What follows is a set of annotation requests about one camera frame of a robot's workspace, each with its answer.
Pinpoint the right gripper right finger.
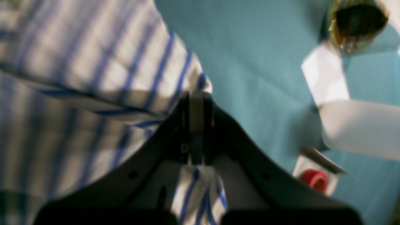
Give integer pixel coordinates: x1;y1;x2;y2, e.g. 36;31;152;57
197;92;362;225

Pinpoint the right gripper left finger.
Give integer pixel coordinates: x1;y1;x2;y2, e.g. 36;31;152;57
34;92;197;225

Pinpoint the blue white striped T-shirt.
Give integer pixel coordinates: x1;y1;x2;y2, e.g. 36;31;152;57
1;0;213;225

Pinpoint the red tape roll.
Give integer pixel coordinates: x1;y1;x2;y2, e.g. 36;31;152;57
300;168;329;194

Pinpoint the teal table cloth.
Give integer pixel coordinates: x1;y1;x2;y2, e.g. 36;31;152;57
156;0;399;225

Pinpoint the clear glass bottle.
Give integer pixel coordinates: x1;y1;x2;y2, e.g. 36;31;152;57
326;0;389;55

